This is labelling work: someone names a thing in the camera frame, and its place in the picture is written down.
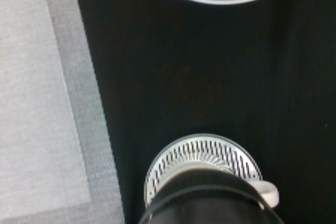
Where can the grey pod coffee machine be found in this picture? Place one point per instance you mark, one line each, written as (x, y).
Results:
(197, 184)

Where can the grey woven placemat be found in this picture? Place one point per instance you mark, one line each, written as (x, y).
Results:
(59, 181)

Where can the white ceramic mug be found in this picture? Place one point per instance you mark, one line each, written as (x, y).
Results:
(267, 191)

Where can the white two-tier round shelf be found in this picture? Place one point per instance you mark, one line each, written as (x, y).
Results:
(222, 2)

